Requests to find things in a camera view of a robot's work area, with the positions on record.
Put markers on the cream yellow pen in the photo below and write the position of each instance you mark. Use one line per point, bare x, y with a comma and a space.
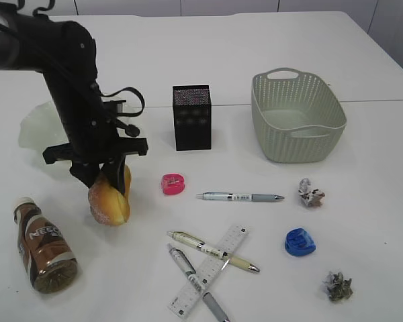
220, 253

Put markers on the paper ball greenish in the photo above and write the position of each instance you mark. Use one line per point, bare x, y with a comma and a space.
337, 287

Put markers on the black mesh pen holder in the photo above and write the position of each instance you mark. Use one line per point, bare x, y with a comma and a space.
192, 114

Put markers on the grey green plastic basket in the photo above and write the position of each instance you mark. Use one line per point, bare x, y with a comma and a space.
296, 120

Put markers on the brown coffee bottle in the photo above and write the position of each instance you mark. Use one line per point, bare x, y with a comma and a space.
48, 260

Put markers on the pale green wavy plate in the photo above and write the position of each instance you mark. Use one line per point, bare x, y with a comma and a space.
41, 128

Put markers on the pink pencil sharpener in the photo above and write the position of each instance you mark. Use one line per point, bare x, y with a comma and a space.
172, 184

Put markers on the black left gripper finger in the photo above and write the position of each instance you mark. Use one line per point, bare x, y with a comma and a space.
86, 173
113, 169

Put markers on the paper ball pinkish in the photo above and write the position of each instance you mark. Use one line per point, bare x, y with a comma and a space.
309, 196

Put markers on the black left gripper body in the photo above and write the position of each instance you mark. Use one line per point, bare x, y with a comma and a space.
95, 139

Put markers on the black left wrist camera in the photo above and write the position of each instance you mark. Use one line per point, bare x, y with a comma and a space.
116, 110

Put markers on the blue clear grey pen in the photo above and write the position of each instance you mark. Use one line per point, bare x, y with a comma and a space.
217, 196

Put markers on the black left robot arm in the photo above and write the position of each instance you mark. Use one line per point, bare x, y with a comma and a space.
65, 54

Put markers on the blue pencil sharpener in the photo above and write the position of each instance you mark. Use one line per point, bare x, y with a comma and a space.
298, 243

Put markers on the transparent plastic ruler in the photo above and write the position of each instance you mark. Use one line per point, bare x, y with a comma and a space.
211, 267

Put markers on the sugared bread bun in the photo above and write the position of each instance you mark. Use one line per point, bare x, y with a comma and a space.
107, 205

